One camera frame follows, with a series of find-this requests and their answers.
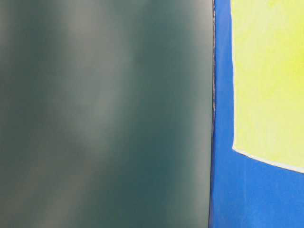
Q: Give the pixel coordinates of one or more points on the yellow-green towel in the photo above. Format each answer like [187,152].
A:
[268,81]

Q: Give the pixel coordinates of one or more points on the blue table cloth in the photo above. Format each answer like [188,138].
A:
[245,193]

